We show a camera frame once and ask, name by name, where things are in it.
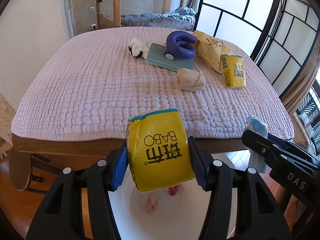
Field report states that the wooden table edge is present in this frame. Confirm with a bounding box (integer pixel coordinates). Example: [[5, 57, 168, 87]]
[[12, 134, 248, 160]]

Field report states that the white drawstring pouch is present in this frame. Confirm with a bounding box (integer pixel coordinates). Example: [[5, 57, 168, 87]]
[[128, 38, 164, 59]]

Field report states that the white door frame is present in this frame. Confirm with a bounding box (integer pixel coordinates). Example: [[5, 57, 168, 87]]
[[60, 0, 75, 40]]

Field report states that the teal rectangular sponge block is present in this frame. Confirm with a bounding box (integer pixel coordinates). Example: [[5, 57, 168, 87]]
[[146, 43, 194, 72]]

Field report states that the light blue mask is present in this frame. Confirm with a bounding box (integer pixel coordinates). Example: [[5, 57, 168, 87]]
[[245, 115, 268, 174]]

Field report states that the white trash bin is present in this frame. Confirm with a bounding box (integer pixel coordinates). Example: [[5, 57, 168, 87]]
[[82, 152, 238, 240]]

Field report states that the purple foam tube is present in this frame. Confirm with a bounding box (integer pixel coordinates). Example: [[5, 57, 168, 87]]
[[165, 30, 197, 59]]

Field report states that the black framed shoji screen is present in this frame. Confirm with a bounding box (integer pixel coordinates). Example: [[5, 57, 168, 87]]
[[194, 0, 319, 97]]

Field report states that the pink quilted blanket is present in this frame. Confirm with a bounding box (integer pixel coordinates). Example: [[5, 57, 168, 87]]
[[11, 27, 295, 141]]

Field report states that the yellow paper bag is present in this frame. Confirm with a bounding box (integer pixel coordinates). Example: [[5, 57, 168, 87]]
[[192, 30, 234, 73]]

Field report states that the beige cloth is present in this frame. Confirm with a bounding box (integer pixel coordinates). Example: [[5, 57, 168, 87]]
[[177, 68, 206, 92]]

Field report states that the yellow tissue pack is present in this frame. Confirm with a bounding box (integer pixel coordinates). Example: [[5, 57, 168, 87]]
[[221, 54, 246, 88], [125, 108, 195, 192]]

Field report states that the grey crumpled duvet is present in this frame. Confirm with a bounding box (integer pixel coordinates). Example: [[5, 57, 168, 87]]
[[121, 7, 196, 31]]

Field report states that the clear plastic packaged item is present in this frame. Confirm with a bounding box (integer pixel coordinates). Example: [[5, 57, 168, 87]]
[[146, 192, 160, 213]]

